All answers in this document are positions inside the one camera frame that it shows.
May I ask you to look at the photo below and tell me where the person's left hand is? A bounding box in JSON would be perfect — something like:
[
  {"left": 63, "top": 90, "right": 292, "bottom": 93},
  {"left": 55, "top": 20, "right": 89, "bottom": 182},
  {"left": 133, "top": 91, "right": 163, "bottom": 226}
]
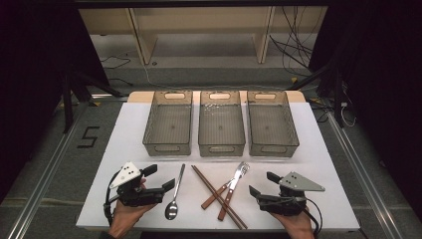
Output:
[{"left": 108, "top": 178, "right": 157, "bottom": 239}]

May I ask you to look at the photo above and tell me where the brown wooden chopstick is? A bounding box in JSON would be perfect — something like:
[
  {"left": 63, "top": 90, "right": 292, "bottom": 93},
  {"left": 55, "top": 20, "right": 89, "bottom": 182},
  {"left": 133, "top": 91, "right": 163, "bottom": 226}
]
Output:
[
  {"left": 193, "top": 164, "right": 249, "bottom": 230},
  {"left": 190, "top": 165, "right": 244, "bottom": 231}
]

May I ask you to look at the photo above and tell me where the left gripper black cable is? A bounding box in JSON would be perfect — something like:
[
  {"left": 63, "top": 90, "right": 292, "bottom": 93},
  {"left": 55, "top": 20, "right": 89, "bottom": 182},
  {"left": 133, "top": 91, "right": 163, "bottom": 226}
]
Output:
[{"left": 103, "top": 170, "right": 121, "bottom": 227}]

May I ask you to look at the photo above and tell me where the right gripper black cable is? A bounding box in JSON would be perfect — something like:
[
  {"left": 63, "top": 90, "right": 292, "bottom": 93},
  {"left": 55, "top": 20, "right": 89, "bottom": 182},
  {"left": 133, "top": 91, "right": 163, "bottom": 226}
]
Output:
[{"left": 300, "top": 196, "right": 323, "bottom": 239}]

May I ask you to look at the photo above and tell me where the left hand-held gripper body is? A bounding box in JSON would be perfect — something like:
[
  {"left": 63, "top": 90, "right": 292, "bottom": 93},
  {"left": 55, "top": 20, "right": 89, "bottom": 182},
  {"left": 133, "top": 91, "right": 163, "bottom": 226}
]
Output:
[{"left": 108, "top": 161, "right": 165, "bottom": 207}]

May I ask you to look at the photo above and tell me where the aluminium floor rail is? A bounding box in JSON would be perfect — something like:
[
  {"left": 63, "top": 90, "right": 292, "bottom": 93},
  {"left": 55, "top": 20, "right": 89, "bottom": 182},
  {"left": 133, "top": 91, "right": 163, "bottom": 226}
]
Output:
[
  {"left": 5, "top": 99, "right": 95, "bottom": 239},
  {"left": 325, "top": 112, "right": 405, "bottom": 239}
]

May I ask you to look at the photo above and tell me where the person's right hand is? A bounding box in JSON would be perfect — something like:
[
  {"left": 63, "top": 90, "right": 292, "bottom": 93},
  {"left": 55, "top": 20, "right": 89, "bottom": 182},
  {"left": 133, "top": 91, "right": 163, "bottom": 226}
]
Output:
[{"left": 270, "top": 207, "right": 315, "bottom": 239}]

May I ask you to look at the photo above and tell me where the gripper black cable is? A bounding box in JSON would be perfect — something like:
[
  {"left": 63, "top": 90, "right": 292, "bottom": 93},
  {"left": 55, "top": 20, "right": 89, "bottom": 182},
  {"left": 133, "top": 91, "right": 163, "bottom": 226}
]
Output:
[
  {"left": 300, "top": 196, "right": 323, "bottom": 239},
  {"left": 103, "top": 170, "right": 121, "bottom": 227}
]

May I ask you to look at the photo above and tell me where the black metal stand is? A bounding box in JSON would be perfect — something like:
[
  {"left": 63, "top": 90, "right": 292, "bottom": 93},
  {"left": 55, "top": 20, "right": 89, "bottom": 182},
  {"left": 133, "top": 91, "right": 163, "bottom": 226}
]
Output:
[{"left": 288, "top": 62, "right": 346, "bottom": 129}]

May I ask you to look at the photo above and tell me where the metal spoon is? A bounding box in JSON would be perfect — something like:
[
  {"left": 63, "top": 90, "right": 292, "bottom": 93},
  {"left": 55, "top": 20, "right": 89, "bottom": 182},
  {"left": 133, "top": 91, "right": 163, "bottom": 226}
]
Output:
[{"left": 164, "top": 162, "right": 187, "bottom": 221}]

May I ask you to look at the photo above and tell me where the bundle of black floor cables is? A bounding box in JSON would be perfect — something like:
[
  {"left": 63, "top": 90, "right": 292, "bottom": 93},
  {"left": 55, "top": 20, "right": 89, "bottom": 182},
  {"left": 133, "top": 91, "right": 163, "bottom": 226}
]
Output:
[{"left": 269, "top": 6, "right": 316, "bottom": 77}]

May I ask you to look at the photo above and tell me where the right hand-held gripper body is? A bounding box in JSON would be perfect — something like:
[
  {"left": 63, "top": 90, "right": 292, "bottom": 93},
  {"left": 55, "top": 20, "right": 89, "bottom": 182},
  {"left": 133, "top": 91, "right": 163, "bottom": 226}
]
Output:
[{"left": 258, "top": 171, "right": 326, "bottom": 217}]

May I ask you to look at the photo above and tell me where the wooden-handled metal fork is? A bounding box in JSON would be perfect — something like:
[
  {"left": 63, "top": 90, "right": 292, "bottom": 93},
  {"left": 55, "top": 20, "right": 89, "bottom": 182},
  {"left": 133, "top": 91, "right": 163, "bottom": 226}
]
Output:
[{"left": 200, "top": 162, "right": 251, "bottom": 210}]

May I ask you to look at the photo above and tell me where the light wooden shelf unit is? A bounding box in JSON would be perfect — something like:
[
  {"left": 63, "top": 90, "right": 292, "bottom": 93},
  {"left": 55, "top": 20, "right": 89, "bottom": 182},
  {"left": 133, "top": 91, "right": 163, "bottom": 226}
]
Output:
[{"left": 79, "top": 6, "right": 328, "bottom": 66}]

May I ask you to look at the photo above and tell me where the thin black floor cable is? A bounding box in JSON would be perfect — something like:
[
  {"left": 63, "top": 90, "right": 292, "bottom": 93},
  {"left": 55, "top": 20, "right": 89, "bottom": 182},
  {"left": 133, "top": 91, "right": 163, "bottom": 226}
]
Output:
[{"left": 100, "top": 55, "right": 133, "bottom": 88}]

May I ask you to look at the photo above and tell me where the smoky clear plastic bin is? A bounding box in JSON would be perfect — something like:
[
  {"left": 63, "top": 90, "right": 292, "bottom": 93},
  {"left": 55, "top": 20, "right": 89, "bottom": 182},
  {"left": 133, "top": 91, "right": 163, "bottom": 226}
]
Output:
[
  {"left": 142, "top": 90, "right": 194, "bottom": 157},
  {"left": 246, "top": 90, "right": 301, "bottom": 158},
  {"left": 197, "top": 90, "right": 247, "bottom": 157}
]

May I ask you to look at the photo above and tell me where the black tripod stand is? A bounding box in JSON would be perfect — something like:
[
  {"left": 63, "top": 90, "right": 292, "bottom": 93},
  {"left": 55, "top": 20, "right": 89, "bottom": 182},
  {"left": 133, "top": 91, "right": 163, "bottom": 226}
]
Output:
[{"left": 59, "top": 69, "right": 124, "bottom": 134}]

